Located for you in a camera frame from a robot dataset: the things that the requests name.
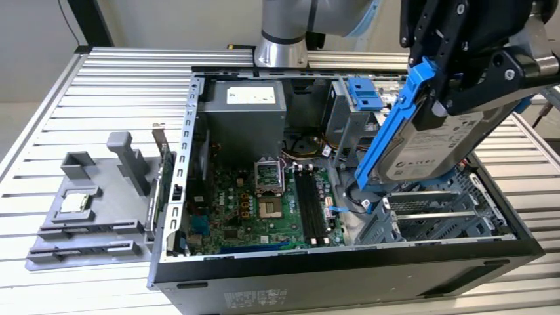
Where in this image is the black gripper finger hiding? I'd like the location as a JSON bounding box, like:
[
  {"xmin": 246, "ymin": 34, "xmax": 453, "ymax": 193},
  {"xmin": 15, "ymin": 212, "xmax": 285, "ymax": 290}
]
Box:
[
  {"xmin": 414, "ymin": 12, "xmax": 560, "ymax": 129},
  {"xmin": 401, "ymin": 0, "xmax": 473, "ymax": 86}
]

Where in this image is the hard disk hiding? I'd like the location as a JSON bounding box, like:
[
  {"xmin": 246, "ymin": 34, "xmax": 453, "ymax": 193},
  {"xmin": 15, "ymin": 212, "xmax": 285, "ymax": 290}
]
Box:
[{"xmin": 354, "ymin": 55, "xmax": 534, "ymax": 192}]

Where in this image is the grey metal disk bay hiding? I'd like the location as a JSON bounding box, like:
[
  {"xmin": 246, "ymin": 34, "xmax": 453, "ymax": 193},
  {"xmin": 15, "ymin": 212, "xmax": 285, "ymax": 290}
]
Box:
[{"xmin": 354, "ymin": 154, "xmax": 518, "ymax": 246}]

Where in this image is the blue plastic drive latch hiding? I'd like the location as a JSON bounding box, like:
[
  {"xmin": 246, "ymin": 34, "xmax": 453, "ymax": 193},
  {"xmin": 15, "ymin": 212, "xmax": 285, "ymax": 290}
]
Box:
[{"xmin": 346, "ymin": 77, "xmax": 382, "ymax": 112}]

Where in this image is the grey metal drive cage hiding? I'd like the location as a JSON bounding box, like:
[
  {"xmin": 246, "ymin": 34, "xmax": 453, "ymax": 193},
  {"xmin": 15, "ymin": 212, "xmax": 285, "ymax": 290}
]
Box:
[{"xmin": 322, "ymin": 80, "xmax": 409, "ymax": 168}]

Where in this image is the round black speaker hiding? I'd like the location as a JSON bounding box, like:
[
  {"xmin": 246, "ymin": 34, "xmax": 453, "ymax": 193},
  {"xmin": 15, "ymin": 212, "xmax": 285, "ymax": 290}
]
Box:
[{"xmin": 289, "ymin": 136, "xmax": 325, "ymax": 155}]

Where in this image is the grey power supply unit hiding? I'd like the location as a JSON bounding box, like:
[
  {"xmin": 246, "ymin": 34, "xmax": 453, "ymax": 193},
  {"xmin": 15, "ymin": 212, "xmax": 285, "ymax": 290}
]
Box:
[{"xmin": 199, "ymin": 80, "xmax": 289, "ymax": 165}]

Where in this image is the black RAM slot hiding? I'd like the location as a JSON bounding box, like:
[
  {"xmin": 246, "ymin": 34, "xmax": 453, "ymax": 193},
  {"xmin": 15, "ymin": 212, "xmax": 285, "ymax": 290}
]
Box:
[
  {"xmin": 293, "ymin": 165, "xmax": 314, "ymax": 247},
  {"xmin": 305, "ymin": 165, "xmax": 326, "ymax": 247},
  {"xmin": 299, "ymin": 165, "xmax": 321, "ymax": 247},
  {"xmin": 310, "ymin": 165, "xmax": 333, "ymax": 247}
]

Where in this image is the metal socket cover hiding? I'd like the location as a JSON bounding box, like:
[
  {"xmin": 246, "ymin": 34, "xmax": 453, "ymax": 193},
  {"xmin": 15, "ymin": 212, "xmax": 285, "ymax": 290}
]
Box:
[{"xmin": 254, "ymin": 159, "xmax": 287, "ymax": 195}]

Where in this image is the CPU socket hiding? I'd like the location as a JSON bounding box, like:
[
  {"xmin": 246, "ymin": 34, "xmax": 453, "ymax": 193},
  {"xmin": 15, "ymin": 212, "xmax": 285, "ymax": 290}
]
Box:
[{"xmin": 257, "ymin": 196, "xmax": 285, "ymax": 220}]

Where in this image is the black case fan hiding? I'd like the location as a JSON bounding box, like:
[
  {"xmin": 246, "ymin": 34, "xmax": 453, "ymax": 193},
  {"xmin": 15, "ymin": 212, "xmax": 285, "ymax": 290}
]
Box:
[{"xmin": 191, "ymin": 129, "xmax": 217, "ymax": 211}]

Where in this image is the green motherboard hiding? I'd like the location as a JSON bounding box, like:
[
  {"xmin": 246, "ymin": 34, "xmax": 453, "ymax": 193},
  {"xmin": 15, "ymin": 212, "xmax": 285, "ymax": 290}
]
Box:
[{"xmin": 186, "ymin": 163, "xmax": 347, "ymax": 257}]

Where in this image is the black open PC case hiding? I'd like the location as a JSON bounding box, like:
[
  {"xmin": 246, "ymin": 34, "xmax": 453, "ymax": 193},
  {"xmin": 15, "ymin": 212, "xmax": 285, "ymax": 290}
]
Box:
[{"xmin": 147, "ymin": 65, "xmax": 547, "ymax": 315}]

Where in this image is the green graphics card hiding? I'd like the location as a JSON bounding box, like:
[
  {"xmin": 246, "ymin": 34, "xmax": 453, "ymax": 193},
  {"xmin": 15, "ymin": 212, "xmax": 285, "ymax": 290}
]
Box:
[{"xmin": 149, "ymin": 123, "xmax": 178, "ymax": 240}]

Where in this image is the blue expansion slot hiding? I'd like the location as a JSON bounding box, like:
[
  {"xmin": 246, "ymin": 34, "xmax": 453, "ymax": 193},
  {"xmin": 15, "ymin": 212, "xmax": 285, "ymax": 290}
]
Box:
[{"xmin": 218, "ymin": 241, "xmax": 291, "ymax": 254}]

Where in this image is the grey parts rack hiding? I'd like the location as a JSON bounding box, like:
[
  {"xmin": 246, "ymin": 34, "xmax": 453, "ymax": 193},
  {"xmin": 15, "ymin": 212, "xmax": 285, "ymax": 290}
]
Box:
[{"xmin": 25, "ymin": 131, "xmax": 163, "ymax": 272}]

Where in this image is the silver CPU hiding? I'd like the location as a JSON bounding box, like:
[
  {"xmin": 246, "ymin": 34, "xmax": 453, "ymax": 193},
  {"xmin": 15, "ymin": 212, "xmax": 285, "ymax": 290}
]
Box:
[{"xmin": 61, "ymin": 193, "xmax": 93, "ymax": 214}]

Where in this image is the yellow and white wire bundle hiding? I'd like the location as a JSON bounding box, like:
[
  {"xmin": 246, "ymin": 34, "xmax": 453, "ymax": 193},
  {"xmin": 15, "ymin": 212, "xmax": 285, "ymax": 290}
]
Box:
[{"xmin": 282, "ymin": 144, "xmax": 337, "ymax": 163}]

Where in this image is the black wire with white labels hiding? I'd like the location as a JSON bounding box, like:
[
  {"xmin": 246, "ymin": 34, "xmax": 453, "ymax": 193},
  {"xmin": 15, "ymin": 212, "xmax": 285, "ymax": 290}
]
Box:
[{"xmin": 343, "ymin": 183, "xmax": 389, "ymax": 216}]

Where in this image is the black vertical post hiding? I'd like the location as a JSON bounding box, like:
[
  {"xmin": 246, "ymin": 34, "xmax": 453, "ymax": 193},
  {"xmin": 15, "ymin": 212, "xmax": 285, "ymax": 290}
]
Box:
[{"xmin": 66, "ymin": 0, "xmax": 117, "ymax": 55}]

